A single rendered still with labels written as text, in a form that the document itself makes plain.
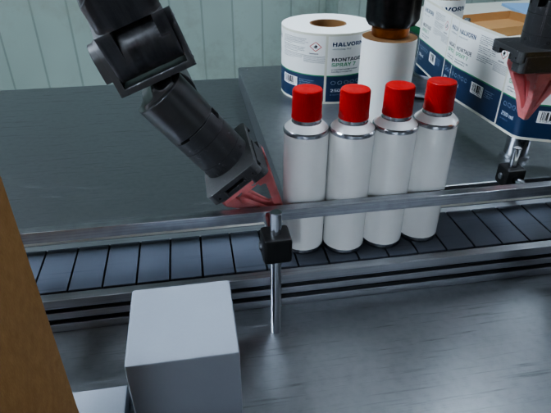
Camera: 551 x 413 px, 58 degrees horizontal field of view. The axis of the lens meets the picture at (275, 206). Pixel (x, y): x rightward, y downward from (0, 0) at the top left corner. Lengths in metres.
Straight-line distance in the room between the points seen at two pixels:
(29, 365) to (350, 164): 0.37
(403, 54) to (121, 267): 0.53
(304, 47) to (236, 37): 2.48
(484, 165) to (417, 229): 0.27
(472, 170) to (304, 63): 0.42
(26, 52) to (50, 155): 2.48
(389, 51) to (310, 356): 0.48
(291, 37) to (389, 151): 0.56
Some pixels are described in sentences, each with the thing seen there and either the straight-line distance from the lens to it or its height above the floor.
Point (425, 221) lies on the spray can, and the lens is 0.66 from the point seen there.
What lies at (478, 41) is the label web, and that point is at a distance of 1.00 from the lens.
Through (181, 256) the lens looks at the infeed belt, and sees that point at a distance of 0.64.
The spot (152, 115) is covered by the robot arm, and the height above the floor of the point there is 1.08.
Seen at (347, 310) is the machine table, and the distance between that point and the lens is 0.63.
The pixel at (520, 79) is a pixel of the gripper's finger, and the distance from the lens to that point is 0.75.
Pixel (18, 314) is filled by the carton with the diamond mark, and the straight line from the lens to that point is 0.36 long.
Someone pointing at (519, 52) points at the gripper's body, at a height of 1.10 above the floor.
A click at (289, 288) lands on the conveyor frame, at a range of 0.62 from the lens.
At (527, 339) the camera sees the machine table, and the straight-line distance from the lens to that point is 0.66.
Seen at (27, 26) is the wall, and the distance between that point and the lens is 3.49.
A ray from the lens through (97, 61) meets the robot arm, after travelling 0.51.
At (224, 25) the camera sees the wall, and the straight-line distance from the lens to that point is 3.51.
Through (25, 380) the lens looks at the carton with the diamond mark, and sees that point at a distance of 0.38.
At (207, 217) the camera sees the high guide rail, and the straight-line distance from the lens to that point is 0.55.
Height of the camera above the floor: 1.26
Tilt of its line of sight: 32 degrees down
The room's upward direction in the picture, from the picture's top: straight up
